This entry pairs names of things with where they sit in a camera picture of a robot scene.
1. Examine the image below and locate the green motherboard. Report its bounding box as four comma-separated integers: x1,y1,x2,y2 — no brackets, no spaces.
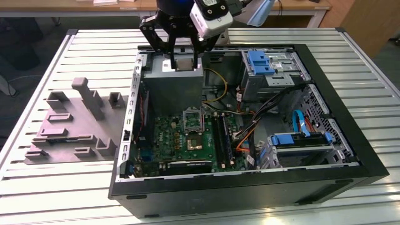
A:
133,109,248,176

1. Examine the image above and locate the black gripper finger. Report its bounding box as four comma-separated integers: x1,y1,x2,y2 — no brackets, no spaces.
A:
186,25,218,69
138,16,177,70

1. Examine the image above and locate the yellow wire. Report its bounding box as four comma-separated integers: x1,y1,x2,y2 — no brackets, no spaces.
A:
201,67,228,103

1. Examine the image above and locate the silver CPU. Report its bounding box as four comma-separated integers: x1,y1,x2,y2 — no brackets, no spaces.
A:
174,58,194,72

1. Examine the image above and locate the black case fan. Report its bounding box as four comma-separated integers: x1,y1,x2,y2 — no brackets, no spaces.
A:
137,81,156,147

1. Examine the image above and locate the CPU socket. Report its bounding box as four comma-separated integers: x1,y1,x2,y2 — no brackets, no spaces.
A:
185,135,205,151

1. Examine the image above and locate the blue flat cable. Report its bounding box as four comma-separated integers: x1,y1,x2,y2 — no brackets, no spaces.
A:
292,110,312,138

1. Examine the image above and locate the black RAM slot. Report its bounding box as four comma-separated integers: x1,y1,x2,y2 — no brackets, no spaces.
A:
210,113,224,167
218,113,232,166
214,113,228,167

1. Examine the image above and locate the black cable bundle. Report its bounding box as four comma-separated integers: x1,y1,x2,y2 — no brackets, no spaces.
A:
233,84,306,139

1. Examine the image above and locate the grey parts rack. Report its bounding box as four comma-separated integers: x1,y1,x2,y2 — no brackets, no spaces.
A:
22,77,130,166

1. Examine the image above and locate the silver drive cage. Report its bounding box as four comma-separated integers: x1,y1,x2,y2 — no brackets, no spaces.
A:
240,50,312,102

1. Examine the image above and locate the black PC case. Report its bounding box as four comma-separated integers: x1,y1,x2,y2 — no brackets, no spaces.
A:
108,43,390,218

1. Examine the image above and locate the wooden cabinet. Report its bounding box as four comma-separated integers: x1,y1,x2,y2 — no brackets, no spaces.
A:
320,0,400,59

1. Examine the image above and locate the blue drive bracket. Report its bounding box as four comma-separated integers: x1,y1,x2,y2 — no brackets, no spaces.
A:
245,50,272,76

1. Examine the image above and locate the hard disk in blue carrier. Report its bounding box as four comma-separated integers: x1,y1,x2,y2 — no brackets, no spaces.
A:
269,131,332,147

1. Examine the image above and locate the white box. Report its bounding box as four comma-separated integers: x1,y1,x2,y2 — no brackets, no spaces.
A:
92,0,118,7

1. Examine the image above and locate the dark green RAM stick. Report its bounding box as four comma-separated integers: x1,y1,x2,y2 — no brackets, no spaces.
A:
45,138,80,144

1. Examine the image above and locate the black graphics card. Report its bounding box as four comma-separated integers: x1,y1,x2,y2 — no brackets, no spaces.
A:
166,160,213,176

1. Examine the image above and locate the orange wire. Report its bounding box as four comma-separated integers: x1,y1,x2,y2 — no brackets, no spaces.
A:
234,132,260,157

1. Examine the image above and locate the red black twisted wire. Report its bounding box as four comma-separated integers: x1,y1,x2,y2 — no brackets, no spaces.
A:
138,96,148,133

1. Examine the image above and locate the grey power supply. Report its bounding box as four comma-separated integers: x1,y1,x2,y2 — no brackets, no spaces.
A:
141,54,205,112

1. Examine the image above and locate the silver disk bay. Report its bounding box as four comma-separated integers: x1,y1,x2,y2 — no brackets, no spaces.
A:
256,131,357,170

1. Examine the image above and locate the wooden desk white frame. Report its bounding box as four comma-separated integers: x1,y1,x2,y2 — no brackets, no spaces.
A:
0,0,332,29

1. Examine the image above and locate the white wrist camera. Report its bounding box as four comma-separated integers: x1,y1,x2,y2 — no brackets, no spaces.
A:
189,0,234,38

